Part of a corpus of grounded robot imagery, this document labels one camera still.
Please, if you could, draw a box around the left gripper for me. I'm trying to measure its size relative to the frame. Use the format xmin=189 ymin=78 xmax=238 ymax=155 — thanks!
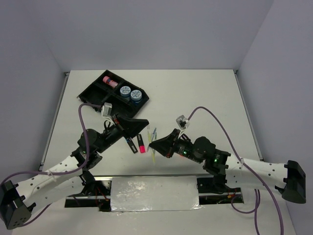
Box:
xmin=96 ymin=113 xmax=149 ymax=153

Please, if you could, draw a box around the black compartment tray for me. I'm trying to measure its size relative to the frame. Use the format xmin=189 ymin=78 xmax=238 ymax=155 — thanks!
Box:
xmin=78 ymin=70 xmax=149 ymax=118

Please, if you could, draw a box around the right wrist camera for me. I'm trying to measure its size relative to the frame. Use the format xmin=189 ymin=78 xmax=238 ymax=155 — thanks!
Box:
xmin=176 ymin=115 xmax=189 ymax=130

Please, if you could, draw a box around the blue highlighter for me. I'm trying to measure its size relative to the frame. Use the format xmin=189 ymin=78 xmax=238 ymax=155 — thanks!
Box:
xmin=126 ymin=138 xmax=138 ymax=154

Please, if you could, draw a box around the blue tape roll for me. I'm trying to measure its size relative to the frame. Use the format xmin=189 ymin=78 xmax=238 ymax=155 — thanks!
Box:
xmin=119 ymin=86 xmax=132 ymax=98
xmin=130 ymin=90 xmax=142 ymax=105

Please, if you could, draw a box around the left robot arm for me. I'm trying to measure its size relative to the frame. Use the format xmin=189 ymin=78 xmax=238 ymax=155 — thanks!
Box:
xmin=0 ymin=115 xmax=149 ymax=230

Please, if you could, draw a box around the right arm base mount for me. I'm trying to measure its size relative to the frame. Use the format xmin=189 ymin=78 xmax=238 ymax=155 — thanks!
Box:
xmin=197 ymin=177 xmax=244 ymax=206

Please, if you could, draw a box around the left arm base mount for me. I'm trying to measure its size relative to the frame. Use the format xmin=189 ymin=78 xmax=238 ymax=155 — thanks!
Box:
xmin=65 ymin=177 xmax=112 ymax=212

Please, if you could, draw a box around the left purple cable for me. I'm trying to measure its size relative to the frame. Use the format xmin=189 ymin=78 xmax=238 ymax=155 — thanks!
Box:
xmin=0 ymin=102 xmax=103 ymax=226

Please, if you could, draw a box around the yellow pen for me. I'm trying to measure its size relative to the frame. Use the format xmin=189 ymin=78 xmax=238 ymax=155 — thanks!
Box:
xmin=151 ymin=150 xmax=156 ymax=164

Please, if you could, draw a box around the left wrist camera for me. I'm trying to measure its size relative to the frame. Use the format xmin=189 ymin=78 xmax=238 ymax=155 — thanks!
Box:
xmin=101 ymin=102 xmax=112 ymax=117

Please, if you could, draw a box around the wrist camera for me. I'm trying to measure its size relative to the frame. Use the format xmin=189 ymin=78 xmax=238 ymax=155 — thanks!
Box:
xmin=101 ymin=102 xmax=112 ymax=117
xmin=176 ymin=115 xmax=189 ymax=130

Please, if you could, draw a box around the pink highlighter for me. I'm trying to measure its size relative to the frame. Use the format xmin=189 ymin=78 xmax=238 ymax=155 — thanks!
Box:
xmin=136 ymin=134 xmax=146 ymax=153

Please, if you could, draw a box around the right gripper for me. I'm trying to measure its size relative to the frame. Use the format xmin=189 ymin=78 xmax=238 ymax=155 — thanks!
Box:
xmin=149 ymin=128 xmax=203 ymax=164

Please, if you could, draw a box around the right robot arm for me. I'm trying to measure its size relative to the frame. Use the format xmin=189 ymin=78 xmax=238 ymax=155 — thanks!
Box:
xmin=149 ymin=129 xmax=306 ymax=204

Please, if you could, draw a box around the pink cap glue bottle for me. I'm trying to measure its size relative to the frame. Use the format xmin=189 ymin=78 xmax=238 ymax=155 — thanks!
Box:
xmin=102 ymin=76 xmax=118 ymax=88

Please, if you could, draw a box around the silver foil panel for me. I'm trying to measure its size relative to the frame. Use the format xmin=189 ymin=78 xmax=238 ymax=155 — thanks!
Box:
xmin=111 ymin=176 xmax=201 ymax=212

